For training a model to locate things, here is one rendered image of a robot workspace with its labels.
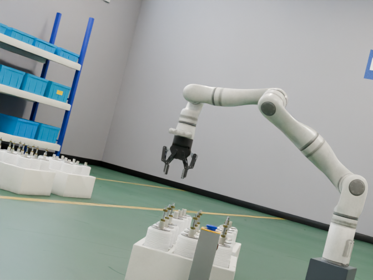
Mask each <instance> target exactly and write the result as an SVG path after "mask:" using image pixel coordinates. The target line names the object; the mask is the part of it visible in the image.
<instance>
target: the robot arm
mask: <svg viewBox="0 0 373 280"><path fill-rule="evenodd" d="M183 97H184V98H185V99H186V100H187V101H188V103H187V105H186V108H184V109H182V111H181V113H180V117H179V121H178V125H177V127H176V129H174V128H170V129H169V132H168V133H171V134H174V138H173V143H172V145H171V147H167V146H163V150H162V158H161V161H163V162H164V163H165V166H164V170H163V172H164V174H168V169H169V163H170V162H171V161H172V160H173V159H179V160H181V161H183V165H184V169H183V172H182V177H181V178H182V179H184V178H185V177H186V176H187V171H188V169H193V168H194V165H195V162H196V159H197V157H198V155H197V154H194V153H192V152H191V147H192V144H193V139H194V135H195V129H196V124H197V121H198V116H199V114H200V112H201V110H202V108H203V105H204V104H205V103H207V104H210V105H213V106H222V107H235V106H243V105H249V104H255V105H258V109H259V111H260V113H261V114H262V115H263V116H264V117H265V118H266V119H267V120H269V121H270V122H271V123H272V124H273V125H274V126H276V127H277V128H278V129H279V130H281V131H282V132H283V134H284V135H286V136H287V137H288V139H289V140H291V141H292V142H293V144H294V145H295V146H296V147H297V148H298V149H299V150H300V152H301V153H302V154H303V155H304V156H305V157H306V158H307V159H308V160H309V161H310V162H312V163H313V164H314V165H315V166H316V167H317V168H318V169H319V170H321V171H322V172H323V173H324V174H325V175H326V176H327V178H328V179H329V180H330V181H331V183H332V184H333V185H334V186H335V188H336V189H337V190H338V191H339V193H340V194H341V195H340V199H339V202H338V204H337V206H336V207H335V208H334V211H333V214H332V219H331V223H330V227H329V232H328V235H327V239H326V243H325V248H324V252H323V254H322V259H321V260H322V261H325V262H327V263H331V264H334V265H337V266H342V267H348V266H349V262H350V257H351V253H352V249H353V246H354V241H353V240H354V235H355V231H356V227H357V222H358V220H359V216H360V214H361V213H362V210H363V207H364V204H365V200H366V196H367V192H368V184H367V181H366V179H365V178H364V177H362V176H360V175H357V174H353V173H352V172H350V171H349V170H348V169H347V168H346V167H345V166H344V165H343V164H342V163H341V162H340V161H339V160H338V159H337V157H336V155H335V154H334V152H333V150H332V149H331V147H330V146H329V144H328V143H327V142H326V140H324V139H323V138H322V136H321V135H319V134H318V133H317V131H316V130H314V129H312V128H311V127H309V126H307V125H305V124H302V123H300V122H299V121H297V120H296V119H295V118H293V117H292V116H291V115H290V113H289V112H288V111H287V110H286V109H285V107H286V105H287V103H288V96H287V94H286V93H285V92H284V91H283V90H282V89H280V88H262V89H231V88H220V87H208V86H203V85H199V84H189V85H187V86H186V87H185V88H184V90H183ZM169 150H170V151H171V155H170V156H169V157H168V159H167V160H166V157H167V152H168V151H169ZM190 155H191V158H192V159H191V163H190V165H188V160H187V158H188V157H189V156H190Z"/></svg>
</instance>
